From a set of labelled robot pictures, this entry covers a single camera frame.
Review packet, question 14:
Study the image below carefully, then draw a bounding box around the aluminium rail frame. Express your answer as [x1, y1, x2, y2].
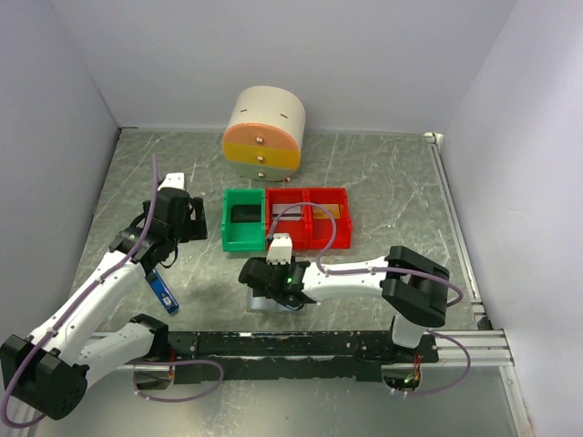
[36, 131, 516, 370]

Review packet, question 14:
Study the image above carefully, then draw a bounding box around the blue card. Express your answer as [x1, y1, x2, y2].
[146, 269, 179, 314]

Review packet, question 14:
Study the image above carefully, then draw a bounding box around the grey card holder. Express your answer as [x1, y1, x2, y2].
[247, 288, 302, 313]

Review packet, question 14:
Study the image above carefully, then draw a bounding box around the orange gold card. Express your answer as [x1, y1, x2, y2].
[312, 204, 342, 219]

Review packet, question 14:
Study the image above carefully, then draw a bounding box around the red double plastic bin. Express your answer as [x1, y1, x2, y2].
[266, 187, 353, 250]

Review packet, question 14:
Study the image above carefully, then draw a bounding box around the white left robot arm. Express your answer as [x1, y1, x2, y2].
[1, 188, 208, 426]

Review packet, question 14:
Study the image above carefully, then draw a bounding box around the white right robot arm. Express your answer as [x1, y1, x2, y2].
[239, 246, 450, 362]

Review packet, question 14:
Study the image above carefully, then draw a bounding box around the round three-drawer cabinet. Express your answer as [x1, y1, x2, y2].
[222, 86, 306, 182]

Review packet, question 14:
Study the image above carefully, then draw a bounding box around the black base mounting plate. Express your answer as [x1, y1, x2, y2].
[169, 330, 438, 384]

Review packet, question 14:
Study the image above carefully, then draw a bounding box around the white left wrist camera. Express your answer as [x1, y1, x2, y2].
[158, 172, 187, 191]

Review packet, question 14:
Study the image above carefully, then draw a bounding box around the white card with black stripe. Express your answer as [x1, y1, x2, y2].
[271, 204, 302, 221]

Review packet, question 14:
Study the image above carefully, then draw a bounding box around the green plastic bin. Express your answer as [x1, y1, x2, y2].
[221, 188, 266, 252]

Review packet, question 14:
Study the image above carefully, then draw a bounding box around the black card in green bin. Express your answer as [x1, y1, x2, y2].
[230, 204, 262, 223]

